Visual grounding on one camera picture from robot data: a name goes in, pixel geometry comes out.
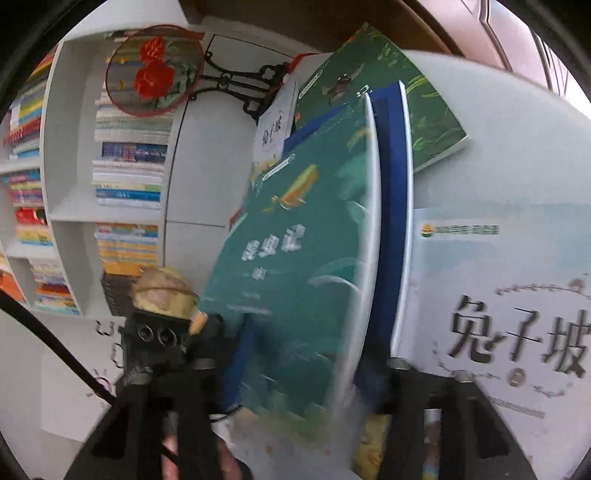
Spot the row of white blue books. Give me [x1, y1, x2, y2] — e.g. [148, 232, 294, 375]
[92, 90, 174, 210]

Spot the person's left hand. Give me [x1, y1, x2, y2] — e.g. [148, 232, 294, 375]
[161, 411, 253, 479]

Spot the dark green insect book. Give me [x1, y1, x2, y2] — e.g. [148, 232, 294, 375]
[294, 23, 469, 172]

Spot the black cable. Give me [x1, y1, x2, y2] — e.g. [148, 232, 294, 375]
[0, 290, 116, 407]

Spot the red flower round fan ornament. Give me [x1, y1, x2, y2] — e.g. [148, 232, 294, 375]
[104, 23, 320, 122]

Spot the white bookshelf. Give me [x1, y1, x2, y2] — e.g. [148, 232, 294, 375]
[1, 25, 290, 320]

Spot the row of orange books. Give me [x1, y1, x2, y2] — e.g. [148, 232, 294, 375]
[94, 223, 158, 277]

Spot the teal insect book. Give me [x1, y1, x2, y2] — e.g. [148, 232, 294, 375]
[200, 97, 381, 437]

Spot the antique yellow globe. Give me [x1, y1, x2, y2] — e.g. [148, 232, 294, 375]
[131, 267, 207, 335]

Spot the row of black books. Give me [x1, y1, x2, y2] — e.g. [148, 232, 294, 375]
[101, 272, 135, 317]

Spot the white rabbit hill book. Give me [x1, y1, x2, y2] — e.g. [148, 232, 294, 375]
[393, 203, 590, 479]
[252, 77, 298, 165]

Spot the blue fairy tales book 02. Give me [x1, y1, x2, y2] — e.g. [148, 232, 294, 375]
[281, 81, 416, 361]

